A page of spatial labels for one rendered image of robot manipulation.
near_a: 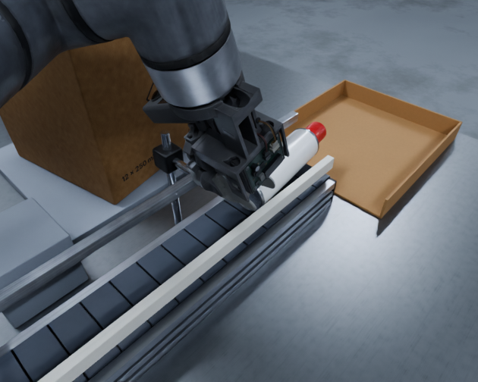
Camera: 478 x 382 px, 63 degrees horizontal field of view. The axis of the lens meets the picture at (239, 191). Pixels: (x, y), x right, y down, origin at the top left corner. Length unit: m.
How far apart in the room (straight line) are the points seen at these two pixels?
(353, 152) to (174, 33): 0.53
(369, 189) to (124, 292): 0.42
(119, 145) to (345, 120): 0.47
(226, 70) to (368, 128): 0.56
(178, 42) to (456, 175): 0.60
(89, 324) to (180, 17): 0.33
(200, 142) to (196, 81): 0.10
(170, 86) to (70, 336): 0.29
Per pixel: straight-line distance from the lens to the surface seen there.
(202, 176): 0.42
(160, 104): 0.42
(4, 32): 0.25
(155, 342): 0.45
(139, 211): 0.44
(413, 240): 0.63
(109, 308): 0.47
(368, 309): 0.53
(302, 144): 0.59
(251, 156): 0.36
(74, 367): 0.41
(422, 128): 0.88
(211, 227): 0.53
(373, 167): 0.73
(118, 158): 0.59
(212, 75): 0.30
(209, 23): 0.29
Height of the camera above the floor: 1.27
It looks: 42 degrees down
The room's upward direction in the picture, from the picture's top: straight up
